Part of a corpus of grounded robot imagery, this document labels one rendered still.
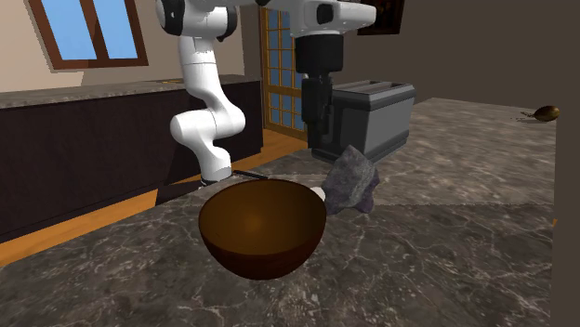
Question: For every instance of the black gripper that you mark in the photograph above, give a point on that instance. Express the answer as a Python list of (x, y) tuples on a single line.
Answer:
[(319, 53)]

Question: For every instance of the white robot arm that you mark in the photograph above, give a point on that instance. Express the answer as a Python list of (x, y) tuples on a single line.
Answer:
[(206, 86)]

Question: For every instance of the wooden glass pane door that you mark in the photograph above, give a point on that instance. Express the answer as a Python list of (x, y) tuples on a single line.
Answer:
[(282, 81)]

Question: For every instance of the grey toaster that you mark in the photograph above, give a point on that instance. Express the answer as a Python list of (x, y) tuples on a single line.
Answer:
[(378, 120)]

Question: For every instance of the grey rough rock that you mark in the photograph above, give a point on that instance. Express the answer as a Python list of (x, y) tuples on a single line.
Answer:
[(350, 183)]

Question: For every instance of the small white round object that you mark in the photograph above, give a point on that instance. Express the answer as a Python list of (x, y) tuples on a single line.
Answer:
[(319, 193)]

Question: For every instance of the thin black stick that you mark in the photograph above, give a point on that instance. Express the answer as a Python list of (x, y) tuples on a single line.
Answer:
[(250, 174)]

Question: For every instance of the brown round bowl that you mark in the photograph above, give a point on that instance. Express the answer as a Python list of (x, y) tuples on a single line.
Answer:
[(260, 235)]

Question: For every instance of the dark robot stand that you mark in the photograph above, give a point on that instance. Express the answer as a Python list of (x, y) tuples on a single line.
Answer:
[(177, 194)]

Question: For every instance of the brown oval fruit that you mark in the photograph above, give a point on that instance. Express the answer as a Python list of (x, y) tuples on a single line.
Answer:
[(546, 113)]

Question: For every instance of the dark long counter cabinet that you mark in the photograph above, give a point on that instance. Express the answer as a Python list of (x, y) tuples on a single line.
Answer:
[(90, 149)]

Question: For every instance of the brown framed window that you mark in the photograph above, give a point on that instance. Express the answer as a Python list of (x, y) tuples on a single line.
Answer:
[(88, 31)]

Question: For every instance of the dark framed wall picture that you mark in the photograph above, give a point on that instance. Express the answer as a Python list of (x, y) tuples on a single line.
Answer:
[(385, 17)]

